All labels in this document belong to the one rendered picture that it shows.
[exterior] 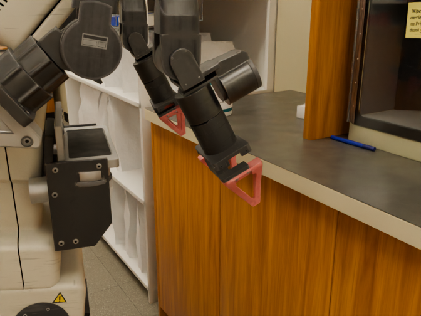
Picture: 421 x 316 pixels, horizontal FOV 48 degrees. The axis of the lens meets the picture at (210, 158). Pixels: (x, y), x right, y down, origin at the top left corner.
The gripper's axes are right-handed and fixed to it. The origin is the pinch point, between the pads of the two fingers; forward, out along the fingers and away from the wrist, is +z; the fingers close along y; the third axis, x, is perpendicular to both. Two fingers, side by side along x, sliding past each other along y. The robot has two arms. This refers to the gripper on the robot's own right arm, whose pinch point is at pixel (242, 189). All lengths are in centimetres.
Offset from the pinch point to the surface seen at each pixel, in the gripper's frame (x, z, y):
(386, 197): -24.2, 18.3, 0.4
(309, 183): -15.8, 15.0, 13.7
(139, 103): 1, 7, 115
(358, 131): -41, 23, 34
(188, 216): 8, 38, 72
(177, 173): 4, 26, 78
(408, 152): -43, 26, 19
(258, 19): -68, 7, 141
